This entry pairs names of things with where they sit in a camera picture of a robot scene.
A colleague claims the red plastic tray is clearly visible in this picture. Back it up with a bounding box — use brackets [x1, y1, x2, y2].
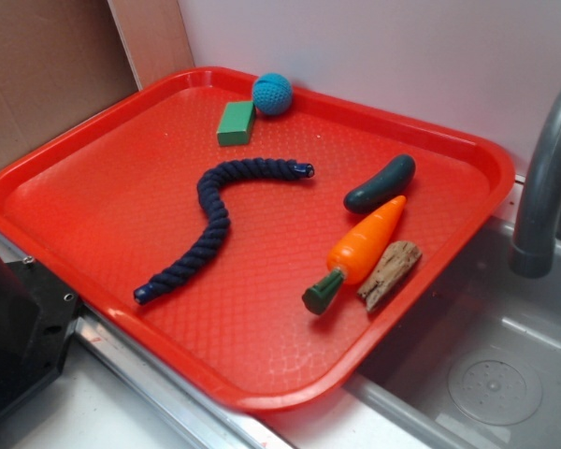
[0, 68, 514, 412]

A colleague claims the brown cardboard panel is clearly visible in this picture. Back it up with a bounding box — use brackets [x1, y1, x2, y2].
[0, 1, 194, 170]

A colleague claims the dark blue twisted rope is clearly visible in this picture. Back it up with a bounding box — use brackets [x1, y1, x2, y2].
[133, 157, 316, 307]

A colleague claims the grey toy sink basin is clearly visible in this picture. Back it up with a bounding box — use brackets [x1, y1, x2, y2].
[346, 219, 561, 448]

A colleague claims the brown wood piece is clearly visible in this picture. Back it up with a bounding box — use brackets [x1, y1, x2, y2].
[357, 240, 423, 313]

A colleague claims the green wooden block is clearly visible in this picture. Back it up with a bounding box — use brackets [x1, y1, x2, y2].
[216, 101, 256, 147]

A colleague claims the dark green toy cucumber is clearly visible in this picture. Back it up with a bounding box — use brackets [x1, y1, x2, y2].
[343, 154, 416, 214]

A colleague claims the grey toy faucet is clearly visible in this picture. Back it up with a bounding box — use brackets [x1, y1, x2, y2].
[509, 91, 561, 278]

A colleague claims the teal knitted ball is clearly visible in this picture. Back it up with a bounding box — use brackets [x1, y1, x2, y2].
[252, 73, 293, 116]

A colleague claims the orange toy carrot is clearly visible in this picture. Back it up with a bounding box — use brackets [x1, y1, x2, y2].
[302, 196, 407, 315]

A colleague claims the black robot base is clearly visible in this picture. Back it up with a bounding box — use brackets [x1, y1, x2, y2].
[0, 257, 80, 421]

